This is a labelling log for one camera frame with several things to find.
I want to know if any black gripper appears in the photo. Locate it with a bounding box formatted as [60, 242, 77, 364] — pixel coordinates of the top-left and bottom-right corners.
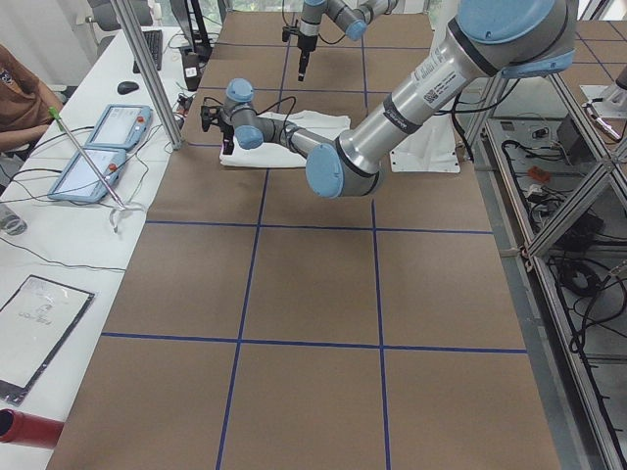
[282, 20, 319, 81]
[200, 103, 234, 155]

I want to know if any white long-sleeve printed shirt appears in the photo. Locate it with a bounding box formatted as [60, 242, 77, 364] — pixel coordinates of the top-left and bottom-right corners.
[217, 110, 352, 170]

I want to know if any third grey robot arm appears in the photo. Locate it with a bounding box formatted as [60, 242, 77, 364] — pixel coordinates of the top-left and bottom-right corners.
[580, 69, 626, 119]

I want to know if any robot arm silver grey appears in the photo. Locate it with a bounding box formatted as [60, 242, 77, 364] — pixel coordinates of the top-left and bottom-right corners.
[201, 1, 578, 198]
[281, 0, 399, 81]

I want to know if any black box white label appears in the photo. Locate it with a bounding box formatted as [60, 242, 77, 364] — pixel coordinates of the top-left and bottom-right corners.
[181, 52, 202, 91]

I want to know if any upper blue teach pendant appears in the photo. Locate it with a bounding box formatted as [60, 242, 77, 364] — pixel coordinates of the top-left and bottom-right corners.
[86, 104, 153, 151]

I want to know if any blue teach pendant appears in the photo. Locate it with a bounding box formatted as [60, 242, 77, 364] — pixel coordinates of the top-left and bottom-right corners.
[48, 148, 126, 204]
[86, 104, 153, 151]

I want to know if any black computer mouse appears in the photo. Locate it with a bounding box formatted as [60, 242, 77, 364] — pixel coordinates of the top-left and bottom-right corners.
[117, 80, 139, 95]

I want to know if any black keyboard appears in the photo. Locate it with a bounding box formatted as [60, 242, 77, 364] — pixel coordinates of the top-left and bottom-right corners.
[142, 29, 163, 71]

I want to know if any lower blue teach pendant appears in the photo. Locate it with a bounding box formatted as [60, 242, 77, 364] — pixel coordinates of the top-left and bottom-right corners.
[48, 148, 126, 204]

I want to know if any grey office chair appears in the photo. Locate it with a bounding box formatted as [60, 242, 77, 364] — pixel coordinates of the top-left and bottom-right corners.
[88, 1, 154, 68]

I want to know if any metal rod green tip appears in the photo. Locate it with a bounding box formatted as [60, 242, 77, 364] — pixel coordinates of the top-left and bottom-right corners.
[48, 107, 147, 233]

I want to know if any seated person brown shirt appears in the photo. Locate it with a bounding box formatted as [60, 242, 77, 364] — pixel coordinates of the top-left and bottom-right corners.
[1, 45, 63, 152]

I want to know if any clear water bottle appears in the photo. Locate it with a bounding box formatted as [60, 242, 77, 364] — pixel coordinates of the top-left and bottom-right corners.
[0, 203, 27, 236]

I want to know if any orange connector plug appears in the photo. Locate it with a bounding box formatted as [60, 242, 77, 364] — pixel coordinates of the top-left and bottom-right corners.
[527, 165, 552, 184]

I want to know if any grey bordered white sheet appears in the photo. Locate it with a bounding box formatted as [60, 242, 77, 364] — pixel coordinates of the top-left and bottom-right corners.
[1, 274, 95, 405]

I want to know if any red fire extinguisher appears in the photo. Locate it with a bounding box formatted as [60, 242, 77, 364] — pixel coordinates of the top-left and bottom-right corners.
[1, 408, 65, 449]

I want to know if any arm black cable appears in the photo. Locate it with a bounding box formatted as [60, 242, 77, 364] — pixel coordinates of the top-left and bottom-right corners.
[254, 95, 299, 143]

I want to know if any aluminium frame post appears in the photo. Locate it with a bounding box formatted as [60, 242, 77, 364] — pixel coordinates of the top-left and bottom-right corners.
[112, 0, 186, 152]

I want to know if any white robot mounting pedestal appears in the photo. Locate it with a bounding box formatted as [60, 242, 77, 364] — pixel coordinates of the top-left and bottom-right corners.
[390, 116, 460, 173]

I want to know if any aluminium frame side rack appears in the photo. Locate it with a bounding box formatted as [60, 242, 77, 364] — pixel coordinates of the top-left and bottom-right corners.
[469, 19, 627, 470]

